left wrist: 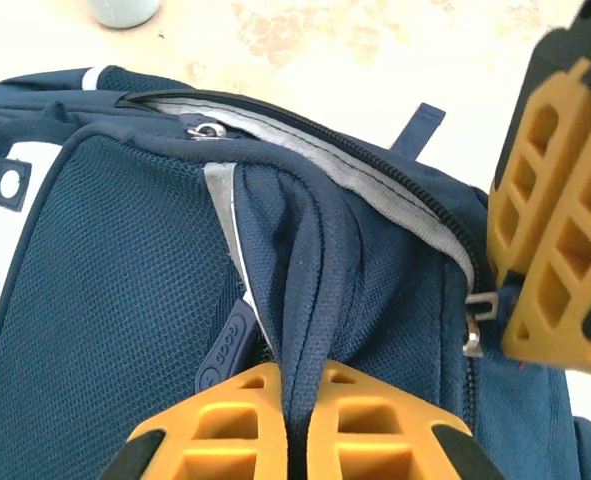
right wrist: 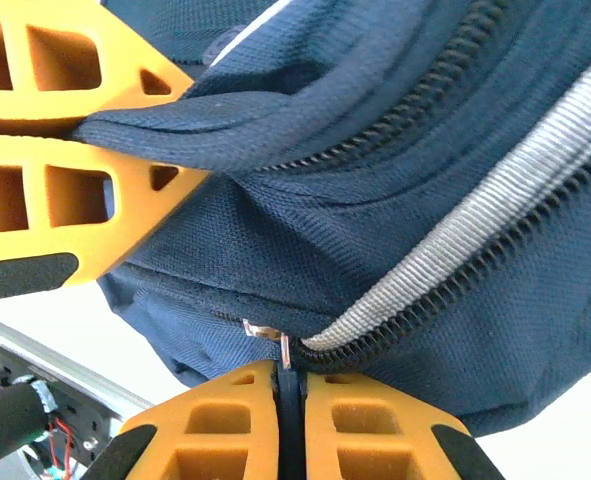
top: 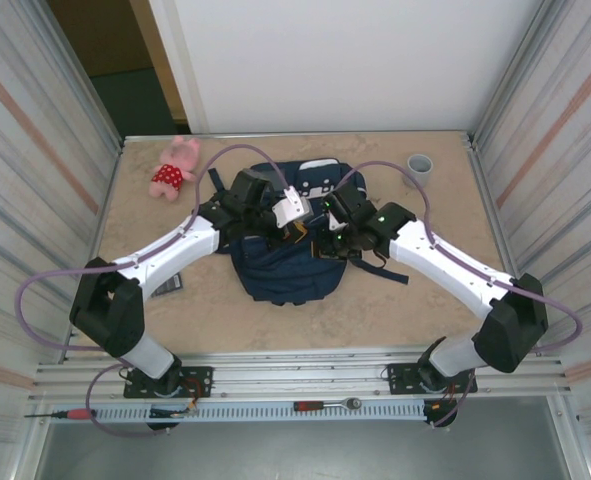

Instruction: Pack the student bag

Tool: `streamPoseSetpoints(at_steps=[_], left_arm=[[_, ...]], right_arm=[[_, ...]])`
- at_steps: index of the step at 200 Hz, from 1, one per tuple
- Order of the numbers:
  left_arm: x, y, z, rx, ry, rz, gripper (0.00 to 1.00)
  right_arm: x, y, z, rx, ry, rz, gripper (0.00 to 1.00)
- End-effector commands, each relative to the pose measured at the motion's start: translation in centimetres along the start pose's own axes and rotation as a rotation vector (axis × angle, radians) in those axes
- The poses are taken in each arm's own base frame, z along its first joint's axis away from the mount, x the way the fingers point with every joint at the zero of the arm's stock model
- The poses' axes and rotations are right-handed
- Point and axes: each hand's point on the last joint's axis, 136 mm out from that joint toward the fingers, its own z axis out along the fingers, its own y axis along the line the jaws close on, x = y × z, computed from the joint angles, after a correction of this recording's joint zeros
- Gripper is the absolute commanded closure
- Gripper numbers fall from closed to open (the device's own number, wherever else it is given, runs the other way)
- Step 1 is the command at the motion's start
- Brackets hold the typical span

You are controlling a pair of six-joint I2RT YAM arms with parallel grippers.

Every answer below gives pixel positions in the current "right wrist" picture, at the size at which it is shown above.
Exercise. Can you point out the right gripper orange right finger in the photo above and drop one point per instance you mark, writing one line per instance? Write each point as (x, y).
(320, 450)

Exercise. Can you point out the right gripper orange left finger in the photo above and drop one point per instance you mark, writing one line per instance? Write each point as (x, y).
(265, 450)

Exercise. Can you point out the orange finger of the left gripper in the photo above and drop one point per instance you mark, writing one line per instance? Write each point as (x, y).
(115, 60)
(125, 240)

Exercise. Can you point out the navy blue backpack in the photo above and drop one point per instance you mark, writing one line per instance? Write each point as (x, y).
(375, 225)

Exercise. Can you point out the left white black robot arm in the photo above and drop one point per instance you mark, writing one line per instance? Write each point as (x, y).
(5, 420)

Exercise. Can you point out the aluminium frame rail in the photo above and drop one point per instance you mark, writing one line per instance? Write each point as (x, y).
(50, 352)

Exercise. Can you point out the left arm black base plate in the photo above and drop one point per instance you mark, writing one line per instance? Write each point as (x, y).
(82, 415)

